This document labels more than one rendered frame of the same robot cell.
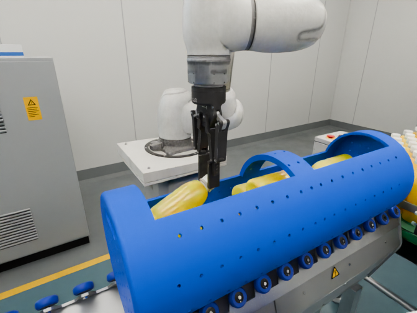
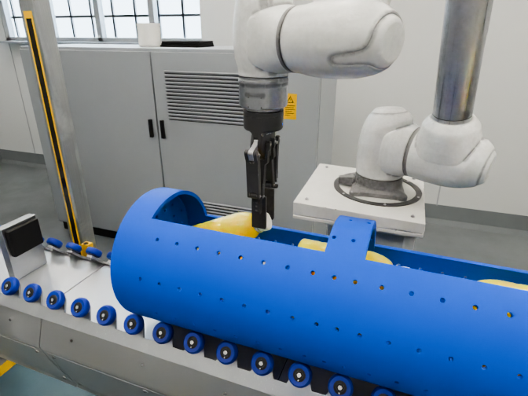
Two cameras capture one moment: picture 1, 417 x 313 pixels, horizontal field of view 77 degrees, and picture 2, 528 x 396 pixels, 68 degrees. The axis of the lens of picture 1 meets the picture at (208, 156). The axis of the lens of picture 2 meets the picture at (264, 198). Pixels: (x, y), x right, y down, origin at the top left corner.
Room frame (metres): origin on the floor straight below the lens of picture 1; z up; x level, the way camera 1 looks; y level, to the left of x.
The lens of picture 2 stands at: (0.12, -0.58, 1.55)
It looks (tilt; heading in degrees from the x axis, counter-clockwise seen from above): 23 degrees down; 52
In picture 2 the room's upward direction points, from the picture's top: straight up
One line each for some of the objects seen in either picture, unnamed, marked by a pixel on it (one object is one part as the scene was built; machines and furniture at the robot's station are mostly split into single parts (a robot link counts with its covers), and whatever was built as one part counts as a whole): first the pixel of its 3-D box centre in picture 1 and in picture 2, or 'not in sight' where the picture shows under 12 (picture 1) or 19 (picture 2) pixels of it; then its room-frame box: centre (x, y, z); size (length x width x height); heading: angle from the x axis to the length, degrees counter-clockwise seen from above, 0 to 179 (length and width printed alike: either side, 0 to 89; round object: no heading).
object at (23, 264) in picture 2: not in sight; (24, 247); (0.19, 0.55, 1.00); 0.10 x 0.04 x 0.15; 30
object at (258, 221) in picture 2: (213, 174); (258, 211); (0.56, -0.01, 1.21); 0.03 x 0.01 x 0.07; 121
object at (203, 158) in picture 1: (203, 167); (266, 203); (0.60, 0.01, 1.21); 0.03 x 0.01 x 0.07; 121
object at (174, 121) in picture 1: (177, 112); (386, 141); (1.20, 0.15, 1.22); 0.18 x 0.16 x 0.22; 100
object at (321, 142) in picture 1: (335, 145); not in sight; (1.22, -0.63, 1.05); 0.20 x 0.10 x 0.10; 120
